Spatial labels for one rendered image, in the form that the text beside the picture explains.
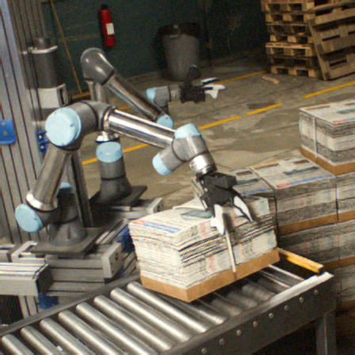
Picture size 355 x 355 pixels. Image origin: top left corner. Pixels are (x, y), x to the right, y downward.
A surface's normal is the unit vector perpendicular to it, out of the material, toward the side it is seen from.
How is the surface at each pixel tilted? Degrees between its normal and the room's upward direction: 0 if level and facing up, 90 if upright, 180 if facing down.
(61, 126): 84
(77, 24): 90
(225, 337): 90
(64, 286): 90
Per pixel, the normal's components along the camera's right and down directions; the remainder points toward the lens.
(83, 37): 0.62, 0.23
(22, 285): -0.25, 0.38
